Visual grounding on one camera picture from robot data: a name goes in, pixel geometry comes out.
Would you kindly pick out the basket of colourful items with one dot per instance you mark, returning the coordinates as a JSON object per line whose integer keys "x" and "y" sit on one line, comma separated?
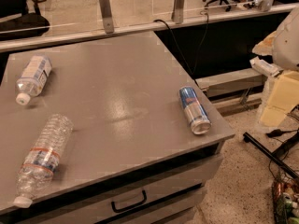
{"x": 285, "y": 194}

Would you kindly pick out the metal glass bracket middle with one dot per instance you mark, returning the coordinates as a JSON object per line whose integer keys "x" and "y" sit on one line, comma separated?
{"x": 178, "y": 10}

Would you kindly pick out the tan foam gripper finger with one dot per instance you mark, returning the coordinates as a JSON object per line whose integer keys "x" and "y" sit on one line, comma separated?
{"x": 282, "y": 99}

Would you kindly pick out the white label water bottle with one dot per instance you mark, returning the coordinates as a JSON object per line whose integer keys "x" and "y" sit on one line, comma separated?
{"x": 33, "y": 79}

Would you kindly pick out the clear ribbed water bottle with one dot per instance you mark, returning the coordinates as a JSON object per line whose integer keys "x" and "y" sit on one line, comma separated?
{"x": 39, "y": 165}

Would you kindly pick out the black stand leg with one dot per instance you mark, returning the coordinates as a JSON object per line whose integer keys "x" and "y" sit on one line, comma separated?
{"x": 250, "y": 139}

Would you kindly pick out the metal glass bracket left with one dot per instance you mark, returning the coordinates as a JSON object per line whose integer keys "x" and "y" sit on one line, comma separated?
{"x": 106, "y": 16}

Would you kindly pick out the grey drawer with black handle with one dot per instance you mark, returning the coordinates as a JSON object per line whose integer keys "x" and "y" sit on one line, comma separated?
{"x": 158, "y": 197}

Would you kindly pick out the black office chair left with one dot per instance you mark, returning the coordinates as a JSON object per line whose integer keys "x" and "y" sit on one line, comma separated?
{"x": 19, "y": 22}

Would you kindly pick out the white tag on arm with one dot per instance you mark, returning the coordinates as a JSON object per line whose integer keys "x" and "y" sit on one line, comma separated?
{"x": 263, "y": 67}

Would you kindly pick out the blue silver redbull can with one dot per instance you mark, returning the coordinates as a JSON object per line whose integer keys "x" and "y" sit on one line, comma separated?
{"x": 195, "y": 113}

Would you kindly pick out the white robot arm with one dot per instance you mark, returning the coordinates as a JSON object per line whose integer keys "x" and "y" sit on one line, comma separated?
{"x": 277, "y": 57}

